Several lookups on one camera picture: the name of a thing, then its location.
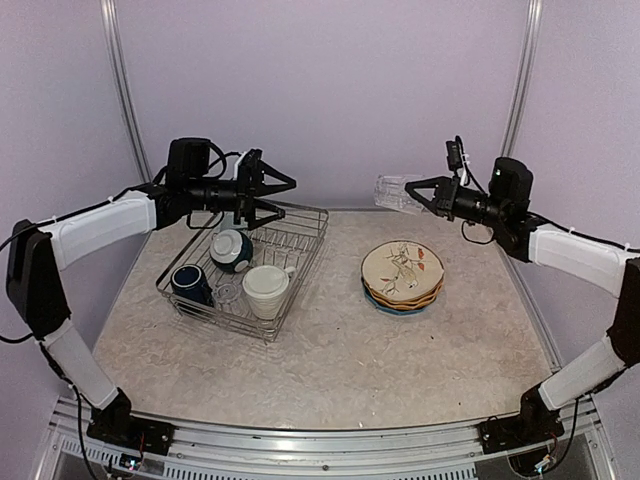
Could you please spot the dark blue mug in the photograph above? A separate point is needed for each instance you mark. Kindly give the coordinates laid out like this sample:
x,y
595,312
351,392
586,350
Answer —
x,y
190,282

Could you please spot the wire dish rack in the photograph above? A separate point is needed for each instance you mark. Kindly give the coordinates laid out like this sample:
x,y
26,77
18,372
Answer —
x,y
292,241

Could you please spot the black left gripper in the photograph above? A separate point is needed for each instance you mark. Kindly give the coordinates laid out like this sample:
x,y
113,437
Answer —
x,y
248,203

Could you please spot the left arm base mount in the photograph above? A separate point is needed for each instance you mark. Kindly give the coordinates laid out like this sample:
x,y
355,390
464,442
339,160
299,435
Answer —
x,y
139,434

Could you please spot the blue polka dot plate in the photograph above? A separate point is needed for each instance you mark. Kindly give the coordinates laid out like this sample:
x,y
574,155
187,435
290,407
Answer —
x,y
388,310

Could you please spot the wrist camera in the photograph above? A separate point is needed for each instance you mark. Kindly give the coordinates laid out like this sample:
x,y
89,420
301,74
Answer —
x,y
457,160
246,164

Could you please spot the cream plate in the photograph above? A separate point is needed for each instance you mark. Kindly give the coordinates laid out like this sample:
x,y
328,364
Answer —
x,y
402,269

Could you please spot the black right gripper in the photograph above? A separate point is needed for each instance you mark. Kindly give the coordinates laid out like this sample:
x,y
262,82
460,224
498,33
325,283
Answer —
x,y
446,194

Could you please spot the cream ribbed mug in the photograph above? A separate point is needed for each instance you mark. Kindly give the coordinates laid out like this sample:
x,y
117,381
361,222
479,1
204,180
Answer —
x,y
265,288

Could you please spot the light blue patterned bowl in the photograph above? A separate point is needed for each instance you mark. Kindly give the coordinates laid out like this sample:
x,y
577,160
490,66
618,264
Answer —
x,y
227,221

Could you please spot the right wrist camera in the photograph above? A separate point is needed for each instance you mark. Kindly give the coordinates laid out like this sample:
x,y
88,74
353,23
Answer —
x,y
457,160

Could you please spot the aluminium corner post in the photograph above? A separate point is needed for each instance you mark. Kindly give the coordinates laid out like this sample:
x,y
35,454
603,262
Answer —
x,y
523,76
116,55

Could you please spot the right aluminium corner post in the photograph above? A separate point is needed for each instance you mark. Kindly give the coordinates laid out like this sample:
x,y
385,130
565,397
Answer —
x,y
523,76

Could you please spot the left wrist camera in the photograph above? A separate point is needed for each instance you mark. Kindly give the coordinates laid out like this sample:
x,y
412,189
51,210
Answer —
x,y
246,164

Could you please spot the aluminium front rail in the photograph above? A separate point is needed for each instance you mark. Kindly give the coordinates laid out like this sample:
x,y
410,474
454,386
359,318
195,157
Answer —
x,y
201,450

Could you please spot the yellow polka dot plate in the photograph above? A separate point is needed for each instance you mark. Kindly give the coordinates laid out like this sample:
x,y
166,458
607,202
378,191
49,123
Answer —
x,y
426,301

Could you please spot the dark teal bowl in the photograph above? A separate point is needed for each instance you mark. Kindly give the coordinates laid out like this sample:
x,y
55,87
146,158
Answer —
x,y
231,251

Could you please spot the clear glass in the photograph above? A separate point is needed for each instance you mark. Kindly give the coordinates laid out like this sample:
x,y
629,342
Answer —
x,y
390,193
228,298

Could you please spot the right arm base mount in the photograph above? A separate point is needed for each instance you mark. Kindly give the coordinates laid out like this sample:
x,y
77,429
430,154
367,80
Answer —
x,y
512,432

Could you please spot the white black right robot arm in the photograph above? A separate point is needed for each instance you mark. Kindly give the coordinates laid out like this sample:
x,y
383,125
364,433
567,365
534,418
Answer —
x,y
524,236

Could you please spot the left aluminium corner post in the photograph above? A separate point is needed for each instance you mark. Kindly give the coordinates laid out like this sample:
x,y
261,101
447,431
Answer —
x,y
116,55

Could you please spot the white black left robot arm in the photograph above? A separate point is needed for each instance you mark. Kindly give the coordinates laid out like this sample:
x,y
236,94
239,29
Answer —
x,y
38,252

